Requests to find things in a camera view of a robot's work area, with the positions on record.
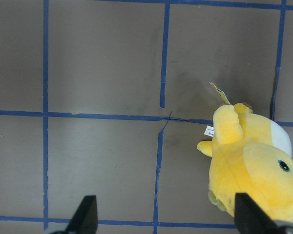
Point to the yellow plush toy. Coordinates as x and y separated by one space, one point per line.
249 154

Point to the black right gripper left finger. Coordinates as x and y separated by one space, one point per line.
85 219

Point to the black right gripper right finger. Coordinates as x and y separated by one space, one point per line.
249 218

